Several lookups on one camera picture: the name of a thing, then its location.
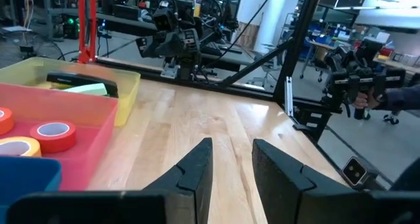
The person's forearm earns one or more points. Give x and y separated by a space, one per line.
400 97

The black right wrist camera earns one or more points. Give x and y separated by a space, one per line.
163 19

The white square pillar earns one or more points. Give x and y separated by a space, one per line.
272 20

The black hand-held gripper device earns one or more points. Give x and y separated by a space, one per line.
354 82

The black table frame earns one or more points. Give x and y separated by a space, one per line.
299 36

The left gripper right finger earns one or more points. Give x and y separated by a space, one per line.
295 201

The person's hand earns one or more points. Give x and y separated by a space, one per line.
361 100

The red stand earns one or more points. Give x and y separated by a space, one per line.
81 20

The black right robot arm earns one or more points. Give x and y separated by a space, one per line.
187 66

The orange tape roll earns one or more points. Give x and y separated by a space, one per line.
6 125

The blue plastic bin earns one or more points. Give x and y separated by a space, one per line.
26 178

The yellow plastic bin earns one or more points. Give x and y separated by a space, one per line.
128 86

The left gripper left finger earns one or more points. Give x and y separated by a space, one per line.
131 207

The small black table camera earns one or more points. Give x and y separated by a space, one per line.
354 171

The orange block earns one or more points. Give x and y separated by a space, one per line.
65 142

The pink plastic bin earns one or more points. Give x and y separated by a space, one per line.
82 119

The silver aluminium bracket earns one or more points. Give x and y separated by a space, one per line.
288 96

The yellow tape roll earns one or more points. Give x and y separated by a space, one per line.
33 150

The black stapler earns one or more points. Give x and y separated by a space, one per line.
82 79

